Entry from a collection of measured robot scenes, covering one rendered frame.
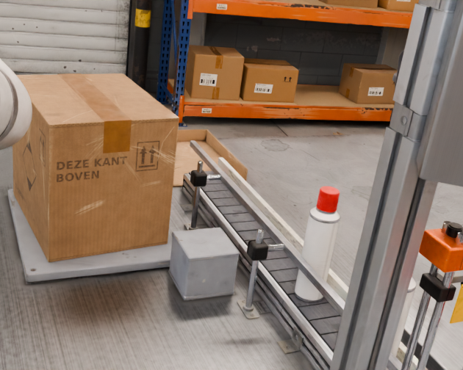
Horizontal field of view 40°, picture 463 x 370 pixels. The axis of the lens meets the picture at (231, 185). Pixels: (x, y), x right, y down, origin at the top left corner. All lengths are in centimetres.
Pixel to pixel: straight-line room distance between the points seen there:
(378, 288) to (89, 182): 63
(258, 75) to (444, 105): 412
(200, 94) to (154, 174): 342
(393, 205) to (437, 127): 11
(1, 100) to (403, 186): 51
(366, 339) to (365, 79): 440
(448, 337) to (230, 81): 367
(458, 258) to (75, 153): 68
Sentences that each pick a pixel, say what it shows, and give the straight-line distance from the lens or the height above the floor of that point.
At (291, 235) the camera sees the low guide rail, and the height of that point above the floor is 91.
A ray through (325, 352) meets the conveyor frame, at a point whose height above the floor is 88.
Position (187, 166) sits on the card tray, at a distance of 171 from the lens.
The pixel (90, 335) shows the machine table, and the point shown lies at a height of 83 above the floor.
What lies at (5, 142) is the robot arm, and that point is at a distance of 93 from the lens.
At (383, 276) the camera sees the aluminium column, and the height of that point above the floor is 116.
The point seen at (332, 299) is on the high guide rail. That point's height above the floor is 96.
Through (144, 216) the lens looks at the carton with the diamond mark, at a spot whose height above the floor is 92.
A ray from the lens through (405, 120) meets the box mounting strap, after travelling 63.
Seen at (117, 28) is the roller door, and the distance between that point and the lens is 502.
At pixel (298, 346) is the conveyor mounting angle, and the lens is 109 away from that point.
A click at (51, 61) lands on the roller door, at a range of 505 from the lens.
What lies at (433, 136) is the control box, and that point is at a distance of 58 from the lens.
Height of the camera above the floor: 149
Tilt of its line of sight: 24 degrees down
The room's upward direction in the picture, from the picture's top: 8 degrees clockwise
